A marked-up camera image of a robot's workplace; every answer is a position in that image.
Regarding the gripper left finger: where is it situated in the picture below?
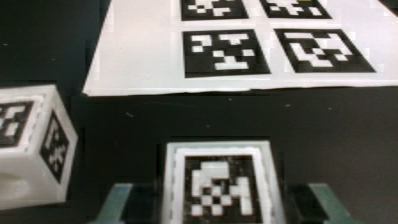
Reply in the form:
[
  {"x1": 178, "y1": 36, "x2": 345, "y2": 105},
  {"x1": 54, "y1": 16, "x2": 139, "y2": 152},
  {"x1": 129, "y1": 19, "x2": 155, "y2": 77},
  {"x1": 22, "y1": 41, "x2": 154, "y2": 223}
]
[{"x1": 88, "y1": 183, "x2": 161, "y2": 224}]

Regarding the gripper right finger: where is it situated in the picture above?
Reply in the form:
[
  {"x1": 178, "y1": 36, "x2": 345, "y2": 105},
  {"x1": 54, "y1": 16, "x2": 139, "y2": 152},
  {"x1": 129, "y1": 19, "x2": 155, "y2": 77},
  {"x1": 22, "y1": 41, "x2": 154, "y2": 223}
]
[{"x1": 287, "y1": 183, "x2": 365, "y2": 224}]

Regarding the white small tagged cube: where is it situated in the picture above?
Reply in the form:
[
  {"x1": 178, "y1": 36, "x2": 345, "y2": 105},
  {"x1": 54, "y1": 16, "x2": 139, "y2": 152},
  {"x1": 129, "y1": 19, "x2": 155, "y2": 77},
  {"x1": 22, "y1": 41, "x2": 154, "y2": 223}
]
[{"x1": 161, "y1": 140, "x2": 287, "y2": 224}]

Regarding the white tagged block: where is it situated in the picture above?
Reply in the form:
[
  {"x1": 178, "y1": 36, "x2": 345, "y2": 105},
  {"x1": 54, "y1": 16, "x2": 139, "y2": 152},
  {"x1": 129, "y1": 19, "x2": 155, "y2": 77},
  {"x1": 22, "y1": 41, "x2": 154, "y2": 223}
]
[{"x1": 0, "y1": 85, "x2": 79, "y2": 210}]

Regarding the white marker tag board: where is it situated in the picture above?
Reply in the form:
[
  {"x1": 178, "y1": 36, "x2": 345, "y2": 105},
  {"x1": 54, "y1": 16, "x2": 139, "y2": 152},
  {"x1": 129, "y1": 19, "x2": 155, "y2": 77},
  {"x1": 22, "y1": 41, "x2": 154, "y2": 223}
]
[{"x1": 84, "y1": 0, "x2": 398, "y2": 96}]

